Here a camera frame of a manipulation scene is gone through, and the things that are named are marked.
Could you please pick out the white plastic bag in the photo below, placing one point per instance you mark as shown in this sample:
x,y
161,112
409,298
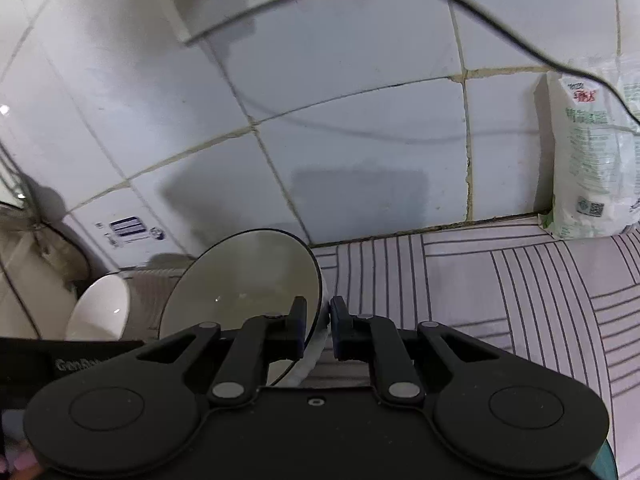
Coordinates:
x,y
595,160

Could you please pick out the striped tablecloth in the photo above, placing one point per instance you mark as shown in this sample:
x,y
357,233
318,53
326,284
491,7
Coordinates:
x,y
500,300

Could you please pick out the white wall sticker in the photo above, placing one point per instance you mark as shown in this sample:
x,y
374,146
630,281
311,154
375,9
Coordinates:
x,y
127,230

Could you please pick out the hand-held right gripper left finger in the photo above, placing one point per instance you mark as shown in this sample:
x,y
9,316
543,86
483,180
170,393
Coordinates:
x,y
299,327

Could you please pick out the white ribbed bowl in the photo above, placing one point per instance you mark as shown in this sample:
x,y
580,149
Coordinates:
x,y
100,310
240,285

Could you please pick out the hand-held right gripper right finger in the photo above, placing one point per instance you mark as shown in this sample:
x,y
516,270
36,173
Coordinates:
x,y
336,329

